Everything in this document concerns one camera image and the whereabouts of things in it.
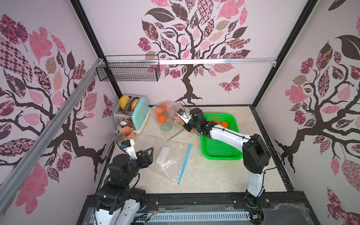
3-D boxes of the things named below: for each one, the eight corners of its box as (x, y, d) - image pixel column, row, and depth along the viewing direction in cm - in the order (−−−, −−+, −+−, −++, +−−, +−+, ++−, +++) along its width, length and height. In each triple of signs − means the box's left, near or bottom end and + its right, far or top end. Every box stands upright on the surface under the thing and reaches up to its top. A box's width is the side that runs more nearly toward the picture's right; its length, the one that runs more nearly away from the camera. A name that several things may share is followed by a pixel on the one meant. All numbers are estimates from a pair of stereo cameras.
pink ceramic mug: (123, 136, 103) (118, 130, 96) (129, 131, 106) (126, 124, 99) (132, 144, 98) (128, 138, 92) (139, 138, 102) (136, 132, 95)
